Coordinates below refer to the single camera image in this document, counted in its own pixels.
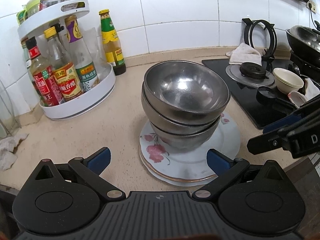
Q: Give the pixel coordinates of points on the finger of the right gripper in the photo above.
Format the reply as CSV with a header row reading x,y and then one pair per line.
x,y
287,121
268,141

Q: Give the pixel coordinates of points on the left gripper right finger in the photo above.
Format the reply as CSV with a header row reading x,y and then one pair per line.
x,y
227,171

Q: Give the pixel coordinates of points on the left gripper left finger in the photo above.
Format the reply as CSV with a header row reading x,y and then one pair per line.
x,y
88,172

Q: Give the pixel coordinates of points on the light blue floral plate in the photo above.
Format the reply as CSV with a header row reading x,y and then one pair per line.
x,y
180,183
190,164

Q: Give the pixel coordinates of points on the steel bowl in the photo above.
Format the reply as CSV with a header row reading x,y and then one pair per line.
x,y
186,92
186,141
167,125

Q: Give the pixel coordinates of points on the white gold-rimmed floral plate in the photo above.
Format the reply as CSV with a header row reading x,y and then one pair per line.
x,y
146,164

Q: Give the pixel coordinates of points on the stacked cream bowls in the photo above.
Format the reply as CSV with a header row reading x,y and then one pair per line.
x,y
287,81

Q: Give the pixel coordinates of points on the black gas stove top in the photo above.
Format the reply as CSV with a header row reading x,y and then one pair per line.
x,y
262,106

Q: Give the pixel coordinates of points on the stove burner with cap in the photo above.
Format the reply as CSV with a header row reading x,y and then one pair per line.
x,y
250,74

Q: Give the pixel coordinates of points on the white rotating condiment rack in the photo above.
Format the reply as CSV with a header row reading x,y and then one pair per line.
x,y
54,16

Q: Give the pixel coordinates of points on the white cloth on stove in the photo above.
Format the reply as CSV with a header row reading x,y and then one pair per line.
x,y
244,53

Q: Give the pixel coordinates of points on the yellow label vinegar bottle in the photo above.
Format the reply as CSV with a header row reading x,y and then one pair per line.
x,y
62,66

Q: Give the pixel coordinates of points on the grey dish cloth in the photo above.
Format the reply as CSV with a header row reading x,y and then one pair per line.
x,y
8,146

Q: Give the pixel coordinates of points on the black wok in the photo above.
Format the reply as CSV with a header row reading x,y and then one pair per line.
x,y
304,42

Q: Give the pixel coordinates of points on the glass pot lid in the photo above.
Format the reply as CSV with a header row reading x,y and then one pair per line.
x,y
9,124

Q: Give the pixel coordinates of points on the red label soy sauce bottle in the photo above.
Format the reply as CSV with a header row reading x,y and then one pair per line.
x,y
41,71

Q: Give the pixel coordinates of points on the purple neck fish sauce bottle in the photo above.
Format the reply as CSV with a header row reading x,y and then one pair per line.
x,y
80,55

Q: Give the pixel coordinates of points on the green cap yellow sauce bottle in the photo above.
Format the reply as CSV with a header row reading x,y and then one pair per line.
x,y
111,43

